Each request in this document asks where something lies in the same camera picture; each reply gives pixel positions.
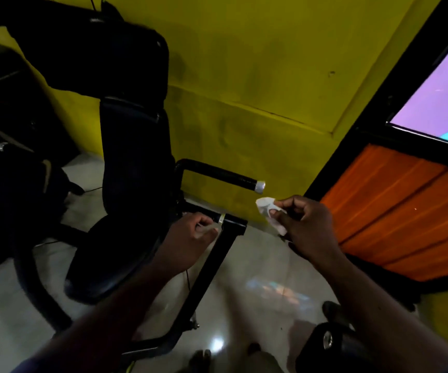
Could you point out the person's left hand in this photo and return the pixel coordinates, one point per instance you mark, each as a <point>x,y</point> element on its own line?
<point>183,244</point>

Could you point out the person's right hand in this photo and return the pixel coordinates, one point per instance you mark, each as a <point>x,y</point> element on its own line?
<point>311,229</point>

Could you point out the person's left thumb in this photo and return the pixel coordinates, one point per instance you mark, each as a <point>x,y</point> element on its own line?
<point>209,236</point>

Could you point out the person's right fingers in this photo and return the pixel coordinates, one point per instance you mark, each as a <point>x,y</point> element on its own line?
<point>292,208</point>

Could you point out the white tape strip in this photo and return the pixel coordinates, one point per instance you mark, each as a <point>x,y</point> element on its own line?
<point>213,225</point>

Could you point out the white tape roll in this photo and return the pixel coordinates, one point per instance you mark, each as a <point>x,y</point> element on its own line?
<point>266,210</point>

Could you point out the person's right forearm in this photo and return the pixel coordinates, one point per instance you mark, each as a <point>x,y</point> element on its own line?
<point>379,318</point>

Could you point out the person's left forearm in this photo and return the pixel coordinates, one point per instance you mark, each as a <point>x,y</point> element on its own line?
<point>103,322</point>

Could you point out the orange wooden panel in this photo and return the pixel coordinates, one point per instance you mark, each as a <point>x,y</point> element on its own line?
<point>399,213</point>

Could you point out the black office chair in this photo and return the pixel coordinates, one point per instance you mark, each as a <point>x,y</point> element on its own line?
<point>134,159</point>

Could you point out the black chair frame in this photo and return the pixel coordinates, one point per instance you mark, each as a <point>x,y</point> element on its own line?
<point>10,182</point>

